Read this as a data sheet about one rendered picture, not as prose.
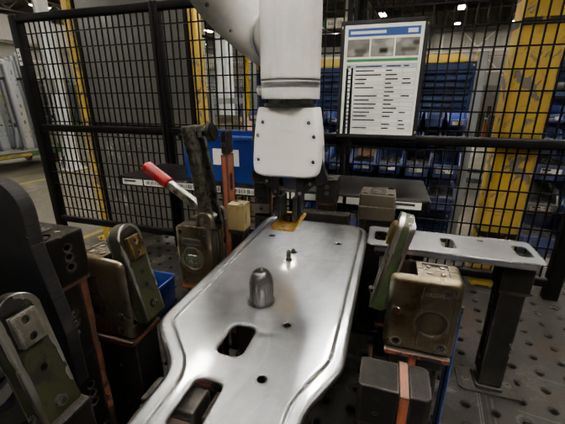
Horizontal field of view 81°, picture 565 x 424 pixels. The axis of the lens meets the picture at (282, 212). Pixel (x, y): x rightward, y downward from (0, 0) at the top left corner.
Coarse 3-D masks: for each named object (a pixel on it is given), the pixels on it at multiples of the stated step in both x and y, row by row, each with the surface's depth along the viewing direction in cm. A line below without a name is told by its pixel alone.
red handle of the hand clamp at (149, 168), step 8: (144, 168) 58; (152, 168) 58; (152, 176) 58; (160, 176) 57; (168, 176) 58; (160, 184) 58; (168, 184) 57; (176, 184) 58; (176, 192) 57; (184, 192) 58; (184, 200) 57; (192, 200) 57; (216, 216) 58
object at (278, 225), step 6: (288, 216) 52; (276, 222) 52; (282, 222) 52; (288, 222) 52; (294, 222) 52; (300, 222) 53; (276, 228) 50; (282, 228) 50; (288, 228) 50; (294, 228) 50
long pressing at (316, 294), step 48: (288, 240) 63; (336, 240) 63; (240, 288) 47; (288, 288) 47; (336, 288) 47; (192, 336) 38; (288, 336) 38; (336, 336) 38; (192, 384) 32; (240, 384) 31; (288, 384) 31
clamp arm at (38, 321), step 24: (0, 312) 26; (24, 312) 27; (0, 336) 26; (24, 336) 27; (48, 336) 29; (0, 360) 27; (24, 360) 27; (48, 360) 29; (24, 384) 27; (48, 384) 29; (72, 384) 31; (24, 408) 28; (48, 408) 29
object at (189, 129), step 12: (192, 132) 52; (204, 132) 52; (216, 132) 53; (192, 144) 52; (204, 144) 55; (192, 156) 53; (204, 156) 56; (192, 168) 54; (204, 168) 56; (204, 180) 54; (204, 192) 55; (216, 192) 58; (204, 204) 55; (216, 204) 58
